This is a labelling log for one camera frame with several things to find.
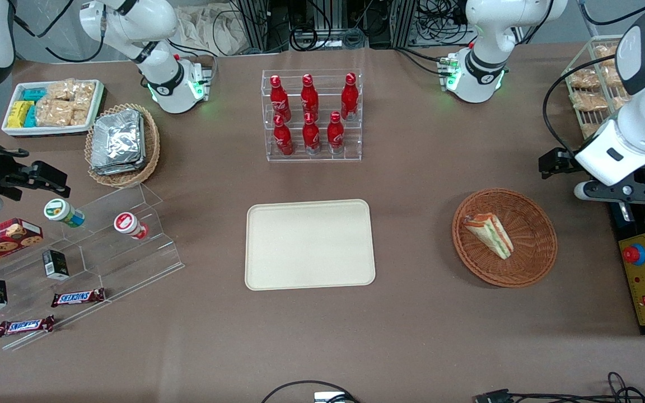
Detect black control box yellow panel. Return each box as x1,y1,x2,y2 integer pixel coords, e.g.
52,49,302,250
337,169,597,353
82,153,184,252
608,157,645,336

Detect clear acrylic step display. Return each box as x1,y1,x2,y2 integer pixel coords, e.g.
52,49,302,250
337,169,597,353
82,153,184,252
0,182,185,352

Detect clear bin of pastries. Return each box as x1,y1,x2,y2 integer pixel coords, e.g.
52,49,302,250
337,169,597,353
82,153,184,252
562,35,637,140

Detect round brown wicker basket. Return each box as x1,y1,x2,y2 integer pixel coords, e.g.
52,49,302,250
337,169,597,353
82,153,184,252
452,188,558,288

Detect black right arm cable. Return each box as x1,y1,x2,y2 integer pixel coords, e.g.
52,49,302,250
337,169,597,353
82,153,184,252
13,0,106,63

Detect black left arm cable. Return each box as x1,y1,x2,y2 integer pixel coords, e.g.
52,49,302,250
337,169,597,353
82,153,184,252
543,55,631,157

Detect white cloth bag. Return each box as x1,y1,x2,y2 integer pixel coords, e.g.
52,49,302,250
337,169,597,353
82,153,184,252
174,6,251,57

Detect silver foil pack stack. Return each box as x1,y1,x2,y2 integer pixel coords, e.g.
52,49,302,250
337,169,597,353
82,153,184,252
91,109,147,176

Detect small black box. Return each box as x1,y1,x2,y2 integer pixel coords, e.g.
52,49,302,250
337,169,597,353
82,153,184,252
42,250,70,280

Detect clear acrylic bottle rack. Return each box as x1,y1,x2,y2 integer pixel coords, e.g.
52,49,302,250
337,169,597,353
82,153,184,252
261,69,363,163

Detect red cola bottle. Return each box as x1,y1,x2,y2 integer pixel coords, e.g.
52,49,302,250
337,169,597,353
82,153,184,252
269,74,291,121
273,114,294,156
302,112,321,155
327,111,345,154
340,72,359,121
301,73,320,119

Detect oval tan wicker basket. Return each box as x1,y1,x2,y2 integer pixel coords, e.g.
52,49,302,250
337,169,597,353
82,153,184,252
85,103,161,188

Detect cream plastic tray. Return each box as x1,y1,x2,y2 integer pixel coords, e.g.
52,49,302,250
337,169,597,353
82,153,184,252
245,199,376,292

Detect black cable with connector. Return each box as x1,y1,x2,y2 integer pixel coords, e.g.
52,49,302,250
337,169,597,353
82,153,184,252
474,372,645,403

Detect snickers bar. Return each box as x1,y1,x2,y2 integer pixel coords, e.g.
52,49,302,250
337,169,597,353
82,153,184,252
51,288,106,308
0,315,55,338

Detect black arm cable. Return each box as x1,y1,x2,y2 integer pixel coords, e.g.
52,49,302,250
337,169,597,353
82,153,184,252
13,0,106,63
543,55,631,157

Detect green lid cup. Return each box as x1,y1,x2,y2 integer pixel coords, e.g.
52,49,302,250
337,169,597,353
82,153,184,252
43,198,86,228

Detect black looped cable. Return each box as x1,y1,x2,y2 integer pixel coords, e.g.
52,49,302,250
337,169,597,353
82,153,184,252
261,380,360,403

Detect white rectangular snack tray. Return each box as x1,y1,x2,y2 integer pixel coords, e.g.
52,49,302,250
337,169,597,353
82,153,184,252
1,79,105,138

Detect aluminium frame post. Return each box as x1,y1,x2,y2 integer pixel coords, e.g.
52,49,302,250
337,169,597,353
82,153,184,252
237,0,270,52
391,0,417,49

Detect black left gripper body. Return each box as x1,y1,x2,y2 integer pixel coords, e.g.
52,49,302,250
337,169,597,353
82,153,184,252
555,148,577,175

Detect triangle sandwich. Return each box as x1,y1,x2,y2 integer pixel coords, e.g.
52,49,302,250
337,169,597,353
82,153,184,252
463,213,514,260

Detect yellow snack pack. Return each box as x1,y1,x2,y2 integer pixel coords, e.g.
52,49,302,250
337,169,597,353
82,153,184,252
7,101,33,129

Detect red lid cup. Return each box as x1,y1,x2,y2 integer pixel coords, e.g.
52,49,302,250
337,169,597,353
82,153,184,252
113,212,149,241

